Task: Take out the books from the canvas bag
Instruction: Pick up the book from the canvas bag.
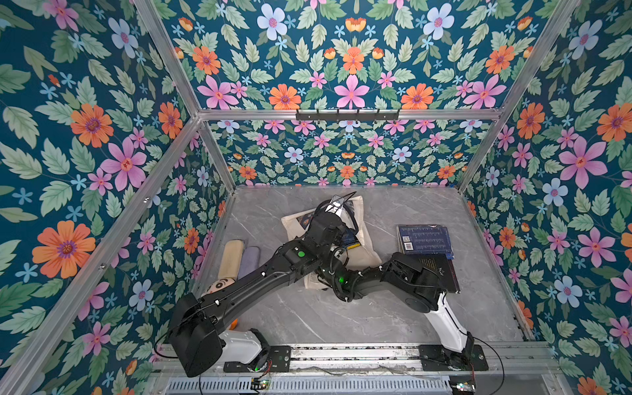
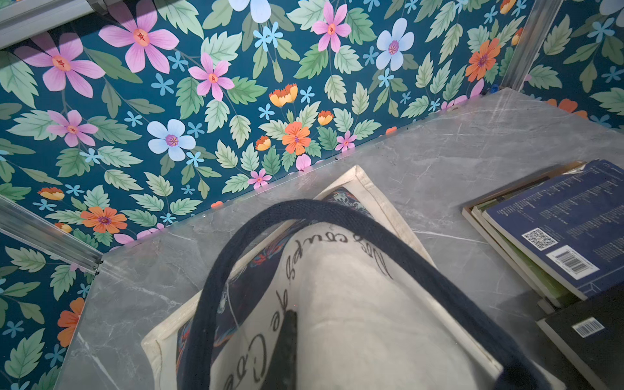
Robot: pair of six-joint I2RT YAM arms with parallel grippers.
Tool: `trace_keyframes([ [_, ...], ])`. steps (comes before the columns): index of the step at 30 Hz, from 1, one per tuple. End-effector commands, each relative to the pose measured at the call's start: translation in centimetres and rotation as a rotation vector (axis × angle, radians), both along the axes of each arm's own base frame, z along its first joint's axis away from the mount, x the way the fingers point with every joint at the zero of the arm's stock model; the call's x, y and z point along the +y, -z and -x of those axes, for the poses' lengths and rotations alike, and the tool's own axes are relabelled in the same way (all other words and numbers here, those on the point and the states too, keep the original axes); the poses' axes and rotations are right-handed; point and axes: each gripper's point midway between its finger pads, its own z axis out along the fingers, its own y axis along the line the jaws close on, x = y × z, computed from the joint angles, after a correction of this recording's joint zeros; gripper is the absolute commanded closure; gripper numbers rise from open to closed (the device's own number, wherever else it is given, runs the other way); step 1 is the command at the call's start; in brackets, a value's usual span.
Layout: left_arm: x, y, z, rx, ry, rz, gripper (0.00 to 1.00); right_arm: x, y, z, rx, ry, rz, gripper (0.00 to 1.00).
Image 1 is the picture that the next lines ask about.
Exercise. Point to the cream canvas tote bag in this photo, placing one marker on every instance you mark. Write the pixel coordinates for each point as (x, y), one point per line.
(365, 247)

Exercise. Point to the dark blue barcode book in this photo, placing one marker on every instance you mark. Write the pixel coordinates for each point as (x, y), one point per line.
(425, 240)

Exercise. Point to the black spine book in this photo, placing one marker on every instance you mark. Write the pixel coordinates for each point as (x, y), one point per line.
(443, 269)

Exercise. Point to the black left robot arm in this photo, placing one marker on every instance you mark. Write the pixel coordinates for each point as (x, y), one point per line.
(197, 322)

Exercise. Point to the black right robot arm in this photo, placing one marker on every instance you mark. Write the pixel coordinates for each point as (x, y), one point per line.
(422, 282)

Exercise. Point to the purple fabric glasses case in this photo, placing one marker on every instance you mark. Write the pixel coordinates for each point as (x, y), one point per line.
(249, 262)

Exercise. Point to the beige glasses case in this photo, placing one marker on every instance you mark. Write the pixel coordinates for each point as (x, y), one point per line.
(231, 259)

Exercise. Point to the cartoon boy plush doll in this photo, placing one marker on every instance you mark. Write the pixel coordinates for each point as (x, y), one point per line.
(218, 286)

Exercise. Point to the black hook rail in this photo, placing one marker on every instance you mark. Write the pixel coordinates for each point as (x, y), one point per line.
(347, 115)

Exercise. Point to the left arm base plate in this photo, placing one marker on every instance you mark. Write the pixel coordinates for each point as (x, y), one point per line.
(276, 359)

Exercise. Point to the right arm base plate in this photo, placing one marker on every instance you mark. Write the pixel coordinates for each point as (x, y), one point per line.
(436, 358)

